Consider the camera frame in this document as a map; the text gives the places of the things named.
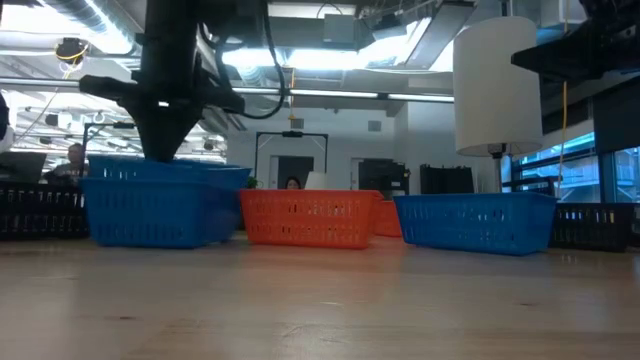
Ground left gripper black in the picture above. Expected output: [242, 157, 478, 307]
[78, 64, 246, 164]

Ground blue plastic basket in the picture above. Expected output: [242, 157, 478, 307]
[393, 192, 559, 257]
[79, 177, 241, 250]
[87, 153, 253, 192]

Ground black plastic basket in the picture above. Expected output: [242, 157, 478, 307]
[0, 180, 90, 240]
[548, 202, 637, 253]

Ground orange lid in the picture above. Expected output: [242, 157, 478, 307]
[372, 199, 404, 239]

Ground black window blind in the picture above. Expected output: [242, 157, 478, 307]
[592, 74, 640, 154]

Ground white shade table lamp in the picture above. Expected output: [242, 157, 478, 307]
[452, 15, 545, 195]

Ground black computer monitor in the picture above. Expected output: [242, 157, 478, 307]
[0, 151, 48, 184]

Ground white panel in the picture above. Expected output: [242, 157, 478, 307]
[304, 171, 329, 191]

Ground orange plastic basket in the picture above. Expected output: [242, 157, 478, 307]
[238, 188, 385, 250]

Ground ceiling light strip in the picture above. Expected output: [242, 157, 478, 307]
[232, 87, 455, 104]

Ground black panel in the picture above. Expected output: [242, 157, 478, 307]
[419, 163, 475, 195]

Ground grey ceiling box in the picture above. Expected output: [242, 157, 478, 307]
[322, 13, 356, 45]

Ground black cabinet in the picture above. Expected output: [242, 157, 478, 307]
[357, 157, 412, 200]

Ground black metal rig frame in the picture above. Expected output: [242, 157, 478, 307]
[253, 130, 330, 190]
[82, 121, 137, 176]

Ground yellow hanging cable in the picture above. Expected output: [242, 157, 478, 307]
[557, 0, 571, 196]

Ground black yellow ceiling cord reel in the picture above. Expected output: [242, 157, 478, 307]
[54, 37, 90, 66]

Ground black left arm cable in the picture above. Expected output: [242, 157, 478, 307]
[239, 0, 288, 121]

